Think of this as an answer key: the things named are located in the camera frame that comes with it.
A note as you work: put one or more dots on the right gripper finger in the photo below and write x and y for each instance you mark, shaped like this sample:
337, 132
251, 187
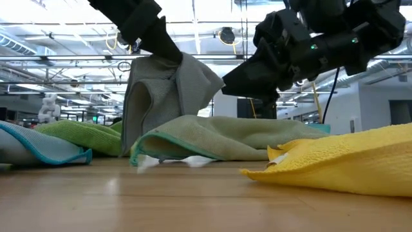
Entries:
254, 83

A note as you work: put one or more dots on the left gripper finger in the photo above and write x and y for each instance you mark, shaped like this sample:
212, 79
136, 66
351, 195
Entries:
164, 45

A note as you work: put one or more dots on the grey microfiber towel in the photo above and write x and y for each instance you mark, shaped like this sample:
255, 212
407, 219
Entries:
161, 96

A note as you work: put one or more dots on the pale green teal-edged towel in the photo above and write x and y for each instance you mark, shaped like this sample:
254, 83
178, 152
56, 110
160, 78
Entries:
225, 135

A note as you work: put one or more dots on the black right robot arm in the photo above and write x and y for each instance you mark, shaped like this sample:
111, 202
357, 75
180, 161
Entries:
370, 32

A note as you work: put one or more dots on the yellow microfiber towel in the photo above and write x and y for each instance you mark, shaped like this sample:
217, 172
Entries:
338, 164

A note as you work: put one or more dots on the bright green microfiber towel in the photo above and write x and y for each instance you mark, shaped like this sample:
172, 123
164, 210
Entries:
83, 137

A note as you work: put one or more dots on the light blue microfiber towel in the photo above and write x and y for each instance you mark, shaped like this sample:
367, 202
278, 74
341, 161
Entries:
35, 145

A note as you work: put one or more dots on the black standing panel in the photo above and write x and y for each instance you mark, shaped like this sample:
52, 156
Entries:
267, 111

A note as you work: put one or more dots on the long horizontal light bar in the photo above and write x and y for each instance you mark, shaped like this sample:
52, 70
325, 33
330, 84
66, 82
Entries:
64, 57

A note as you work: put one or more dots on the person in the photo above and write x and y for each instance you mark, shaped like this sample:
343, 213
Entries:
116, 120

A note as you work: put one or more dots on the white robot figure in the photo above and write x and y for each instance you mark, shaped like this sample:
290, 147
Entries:
50, 109

